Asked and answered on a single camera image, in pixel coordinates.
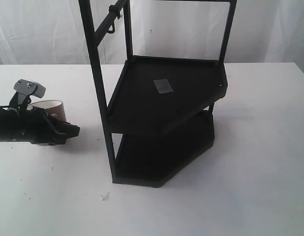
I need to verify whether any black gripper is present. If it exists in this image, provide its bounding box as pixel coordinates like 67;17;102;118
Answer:
18;107;80;146

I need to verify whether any pink ceramic mug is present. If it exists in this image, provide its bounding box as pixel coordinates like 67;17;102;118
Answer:
28;99;67;148

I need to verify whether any black two-tier shelf rack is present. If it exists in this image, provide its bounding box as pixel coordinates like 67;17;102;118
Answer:
79;0;237;188

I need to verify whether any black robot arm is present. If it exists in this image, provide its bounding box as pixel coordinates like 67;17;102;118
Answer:
0;106;80;146

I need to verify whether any grey square sticker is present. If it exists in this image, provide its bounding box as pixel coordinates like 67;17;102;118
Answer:
153;79;173;94

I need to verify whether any white backdrop curtain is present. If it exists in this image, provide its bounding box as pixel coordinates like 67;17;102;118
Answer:
0;0;304;70

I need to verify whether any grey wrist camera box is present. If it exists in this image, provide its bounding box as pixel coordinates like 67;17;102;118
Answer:
13;79;46;98

